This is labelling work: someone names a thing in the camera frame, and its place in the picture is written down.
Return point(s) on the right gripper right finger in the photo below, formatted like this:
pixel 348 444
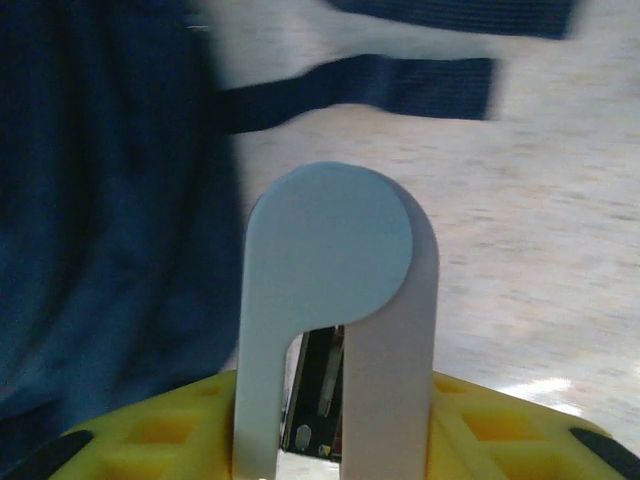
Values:
pixel 500 435

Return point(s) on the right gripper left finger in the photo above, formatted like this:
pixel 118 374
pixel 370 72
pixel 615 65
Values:
pixel 150 435

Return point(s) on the navy blue backpack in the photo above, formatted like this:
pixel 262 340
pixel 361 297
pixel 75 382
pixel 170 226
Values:
pixel 100 200

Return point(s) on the white stapler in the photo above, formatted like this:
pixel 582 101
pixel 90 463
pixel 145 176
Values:
pixel 330 250

